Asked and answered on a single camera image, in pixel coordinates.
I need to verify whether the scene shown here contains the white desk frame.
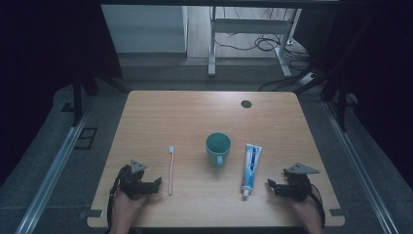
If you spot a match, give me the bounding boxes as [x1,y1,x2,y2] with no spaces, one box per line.
[207,6,303,78]

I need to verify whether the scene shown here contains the dark curtain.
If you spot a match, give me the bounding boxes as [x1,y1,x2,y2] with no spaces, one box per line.
[293,0,413,189]
[0,0,125,188]

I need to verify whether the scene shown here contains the white power strip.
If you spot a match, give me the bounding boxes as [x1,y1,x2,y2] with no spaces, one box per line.
[298,71,318,86]

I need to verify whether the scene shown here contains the blue white toothpaste tube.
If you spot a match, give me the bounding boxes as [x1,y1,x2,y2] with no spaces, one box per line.
[241,143,263,201]

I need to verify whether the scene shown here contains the black metal stand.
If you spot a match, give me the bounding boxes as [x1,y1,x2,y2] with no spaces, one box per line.
[319,72,358,133]
[71,69,130,128]

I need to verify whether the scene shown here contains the black floor bracket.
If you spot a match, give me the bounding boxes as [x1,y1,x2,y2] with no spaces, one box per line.
[73,127,98,151]

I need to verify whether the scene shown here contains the pink toothbrush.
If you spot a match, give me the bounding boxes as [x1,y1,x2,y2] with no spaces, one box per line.
[168,145,175,197]

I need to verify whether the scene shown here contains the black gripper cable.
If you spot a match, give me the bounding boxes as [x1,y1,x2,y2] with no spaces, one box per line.
[308,182,326,228]
[106,165,129,228]

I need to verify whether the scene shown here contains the aluminium rail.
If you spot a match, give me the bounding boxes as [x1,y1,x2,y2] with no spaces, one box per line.
[323,100,399,234]
[14,103,94,234]

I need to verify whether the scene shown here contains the person's left hand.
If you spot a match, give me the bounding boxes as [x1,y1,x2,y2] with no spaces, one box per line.
[109,189,147,230]

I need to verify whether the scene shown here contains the white cabinet panel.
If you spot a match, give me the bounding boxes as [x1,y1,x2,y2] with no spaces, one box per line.
[100,4,189,54]

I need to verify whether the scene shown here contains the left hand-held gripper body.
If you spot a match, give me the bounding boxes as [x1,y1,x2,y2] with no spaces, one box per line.
[118,158,149,200]

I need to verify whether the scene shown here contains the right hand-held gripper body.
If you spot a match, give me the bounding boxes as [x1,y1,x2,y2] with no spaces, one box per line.
[282,162,321,203]

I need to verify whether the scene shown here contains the person's right hand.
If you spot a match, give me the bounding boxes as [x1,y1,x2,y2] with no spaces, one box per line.
[288,196,322,225]

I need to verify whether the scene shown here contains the black floor cables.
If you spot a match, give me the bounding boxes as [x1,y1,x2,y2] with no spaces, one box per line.
[213,8,322,92]

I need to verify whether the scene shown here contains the teal cup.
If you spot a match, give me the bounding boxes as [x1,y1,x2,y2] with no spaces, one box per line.
[205,132,233,169]

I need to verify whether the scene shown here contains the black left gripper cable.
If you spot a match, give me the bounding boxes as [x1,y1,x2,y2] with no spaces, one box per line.
[106,165,129,228]

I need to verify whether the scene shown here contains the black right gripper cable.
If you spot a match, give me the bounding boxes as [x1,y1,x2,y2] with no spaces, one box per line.
[308,182,326,228]

